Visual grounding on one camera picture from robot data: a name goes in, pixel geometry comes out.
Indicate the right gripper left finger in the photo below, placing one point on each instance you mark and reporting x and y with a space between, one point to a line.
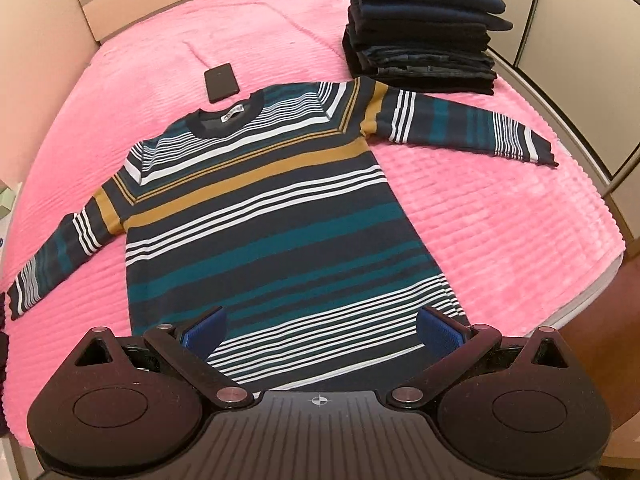
186 346

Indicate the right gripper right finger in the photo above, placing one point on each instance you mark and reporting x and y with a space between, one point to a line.
457 348

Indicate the striped knit sweater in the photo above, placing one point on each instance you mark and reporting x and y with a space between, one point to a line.
277 212

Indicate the dark folded clothes stack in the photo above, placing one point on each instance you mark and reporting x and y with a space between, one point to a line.
422 47

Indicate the black smartphone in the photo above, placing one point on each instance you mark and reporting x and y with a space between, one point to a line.
220 83

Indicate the white wardrobe with dark band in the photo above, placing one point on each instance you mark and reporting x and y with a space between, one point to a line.
578 61

